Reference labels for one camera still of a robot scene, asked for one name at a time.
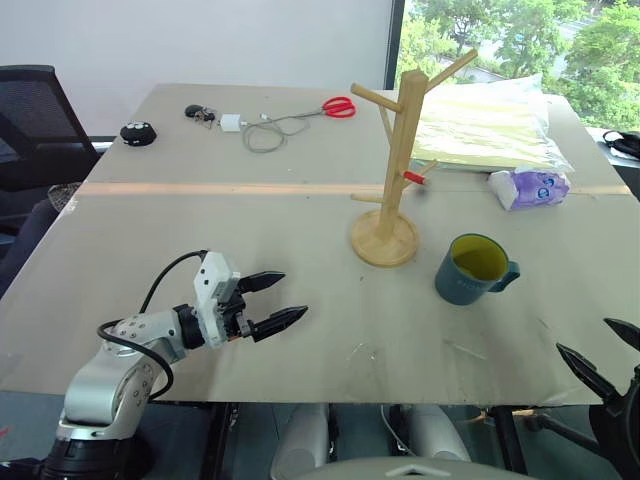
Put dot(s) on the clear plastic bag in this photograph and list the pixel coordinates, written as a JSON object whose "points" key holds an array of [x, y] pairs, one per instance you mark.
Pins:
{"points": [[480, 130]]}

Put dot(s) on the white charger plug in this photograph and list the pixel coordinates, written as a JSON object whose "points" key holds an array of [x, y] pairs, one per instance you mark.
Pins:
{"points": [[230, 123]]}

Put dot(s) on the dark teal mug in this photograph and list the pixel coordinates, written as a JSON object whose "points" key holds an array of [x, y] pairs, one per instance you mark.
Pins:
{"points": [[460, 287]]}

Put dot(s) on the grey robot torso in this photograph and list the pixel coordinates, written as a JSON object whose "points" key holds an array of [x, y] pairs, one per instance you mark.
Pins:
{"points": [[410, 470]]}

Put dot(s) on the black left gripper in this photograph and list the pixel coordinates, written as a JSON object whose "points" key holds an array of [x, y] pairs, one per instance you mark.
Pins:
{"points": [[235, 315]]}

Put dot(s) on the purple tissue pack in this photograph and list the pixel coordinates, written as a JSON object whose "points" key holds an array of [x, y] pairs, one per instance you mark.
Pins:
{"points": [[537, 189]]}

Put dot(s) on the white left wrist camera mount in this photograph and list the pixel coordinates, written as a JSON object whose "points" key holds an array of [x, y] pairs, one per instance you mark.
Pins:
{"points": [[212, 295]]}

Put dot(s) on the red tape marker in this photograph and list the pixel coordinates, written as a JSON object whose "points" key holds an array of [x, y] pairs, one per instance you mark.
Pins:
{"points": [[414, 177]]}

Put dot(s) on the woven patterned cushion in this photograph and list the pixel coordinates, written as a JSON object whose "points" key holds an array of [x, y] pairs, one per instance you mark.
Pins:
{"points": [[62, 195]]}

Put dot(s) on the black mesh office chair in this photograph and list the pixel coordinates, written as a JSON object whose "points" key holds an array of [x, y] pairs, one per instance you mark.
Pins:
{"points": [[35, 130]]}

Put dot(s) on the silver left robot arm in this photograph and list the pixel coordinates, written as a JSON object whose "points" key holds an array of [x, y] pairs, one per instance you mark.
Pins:
{"points": [[102, 380]]}

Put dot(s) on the black table leg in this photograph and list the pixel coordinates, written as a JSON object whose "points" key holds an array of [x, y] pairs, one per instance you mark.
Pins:
{"points": [[215, 440], [510, 440]]}

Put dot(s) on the wooden mug tree stand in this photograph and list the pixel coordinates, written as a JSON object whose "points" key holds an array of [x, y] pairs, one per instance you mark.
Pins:
{"points": [[395, 200]]}

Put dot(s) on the black key bundle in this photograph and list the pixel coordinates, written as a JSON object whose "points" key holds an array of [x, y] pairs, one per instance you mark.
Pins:
{"points": [[194, 111]]}

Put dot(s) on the dark window frame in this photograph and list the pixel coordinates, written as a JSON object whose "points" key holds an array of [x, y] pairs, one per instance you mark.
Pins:
{"points": [[395, 40]]}

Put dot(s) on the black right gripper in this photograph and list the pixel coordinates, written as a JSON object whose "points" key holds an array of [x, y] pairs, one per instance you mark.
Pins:
{"points": [[622, 425]]}

